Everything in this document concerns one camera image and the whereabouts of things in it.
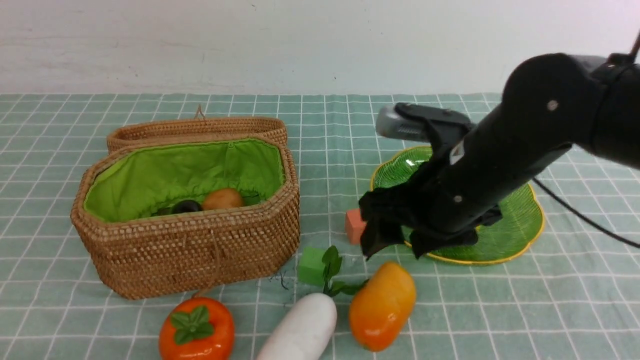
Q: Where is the green foam cube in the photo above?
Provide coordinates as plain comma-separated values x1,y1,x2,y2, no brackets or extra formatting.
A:
297,246,326,287

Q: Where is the green checkered tablecloth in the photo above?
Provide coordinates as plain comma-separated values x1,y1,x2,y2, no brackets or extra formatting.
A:
0,93,640,360

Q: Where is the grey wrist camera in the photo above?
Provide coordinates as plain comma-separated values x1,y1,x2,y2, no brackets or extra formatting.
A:
375,102,476,151

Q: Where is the orange foam cube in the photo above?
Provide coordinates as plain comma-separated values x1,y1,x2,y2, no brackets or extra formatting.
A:
344,208,367,245

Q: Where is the brown potato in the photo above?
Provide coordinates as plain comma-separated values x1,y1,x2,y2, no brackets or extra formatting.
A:
201,187,245,211

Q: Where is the woven rattan basket lid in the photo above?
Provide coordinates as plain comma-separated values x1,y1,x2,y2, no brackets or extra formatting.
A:
106,105,289,153

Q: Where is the white radish with leaves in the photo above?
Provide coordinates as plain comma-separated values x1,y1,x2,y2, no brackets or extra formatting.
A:
256,245,366,360

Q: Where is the orange persimmon green leaf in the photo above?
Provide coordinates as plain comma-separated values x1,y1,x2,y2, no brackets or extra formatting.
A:
158,297,235,360

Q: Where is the woven rattan basket green lining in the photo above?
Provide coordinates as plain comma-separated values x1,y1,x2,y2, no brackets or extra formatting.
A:
70,134,301,300

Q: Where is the dark purple eggplant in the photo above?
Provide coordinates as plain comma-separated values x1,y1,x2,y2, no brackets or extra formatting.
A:
170,199,203,215

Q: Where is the orange yellow mango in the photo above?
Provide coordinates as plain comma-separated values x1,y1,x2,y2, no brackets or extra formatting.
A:
349,261,418,353

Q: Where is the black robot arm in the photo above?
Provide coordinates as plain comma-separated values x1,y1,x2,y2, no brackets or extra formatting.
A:
359,53,640,259

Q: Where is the green glass leaf plate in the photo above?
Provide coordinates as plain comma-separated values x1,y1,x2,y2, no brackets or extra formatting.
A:
369,145,546,266

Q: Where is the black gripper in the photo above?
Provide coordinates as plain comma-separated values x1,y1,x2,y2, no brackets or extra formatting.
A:
358,107,571,260

